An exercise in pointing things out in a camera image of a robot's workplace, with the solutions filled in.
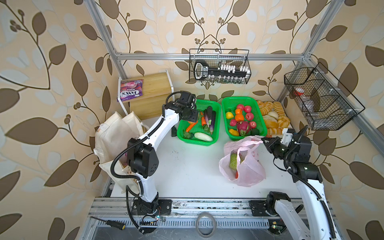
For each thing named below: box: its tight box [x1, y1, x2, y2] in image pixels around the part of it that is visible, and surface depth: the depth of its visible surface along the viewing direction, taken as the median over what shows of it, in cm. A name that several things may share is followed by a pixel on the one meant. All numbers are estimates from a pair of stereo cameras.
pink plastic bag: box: [218, 135, 266, 187], surface depth 71 cm
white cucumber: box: [194, 132, 213, 142], surface depth 98 cm
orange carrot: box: [186, 120, 198, 133], surface depth 106 cm
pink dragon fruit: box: [236, 121, 250, 137], surface depth 97 cm
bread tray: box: [257, 100, 291, 137], surface depth 107 cm
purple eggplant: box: [204, 106, 216, 135], surface depth 107 cm
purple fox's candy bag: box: [117, 79, 144, 102], surface depth 82 cm
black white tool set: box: [194, 62, 250, 82], surface depth 86 cm
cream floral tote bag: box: [93, 111, 150, 194], surface depth 77 cm
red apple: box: [246, 112, 254, 121], surface depth 109 cm
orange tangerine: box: [235, 113, 244, 121], surface depth 107 cm
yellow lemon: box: [226, 111, 234, 119], surface depth 110 cm
